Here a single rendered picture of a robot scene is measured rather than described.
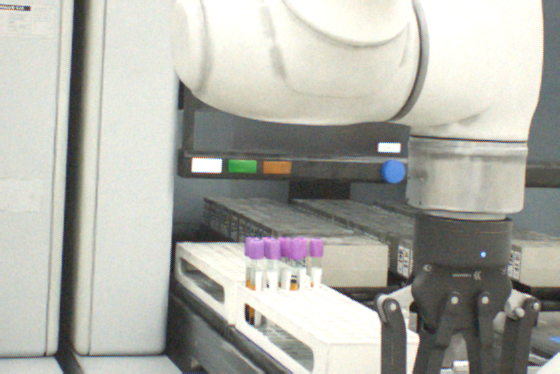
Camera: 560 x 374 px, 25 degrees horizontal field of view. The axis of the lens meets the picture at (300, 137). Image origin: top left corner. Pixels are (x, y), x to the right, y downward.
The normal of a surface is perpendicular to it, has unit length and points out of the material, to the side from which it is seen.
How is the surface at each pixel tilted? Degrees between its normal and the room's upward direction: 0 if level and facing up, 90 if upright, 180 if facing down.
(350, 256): 90
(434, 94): 120
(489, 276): 90
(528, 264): 90
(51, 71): 90
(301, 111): 145
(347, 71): 134
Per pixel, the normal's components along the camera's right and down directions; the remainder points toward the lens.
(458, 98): 0.22, 0.47
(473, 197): 0.03, 0.04
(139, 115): 0.31, 0.07
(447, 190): -0.37, 0.02
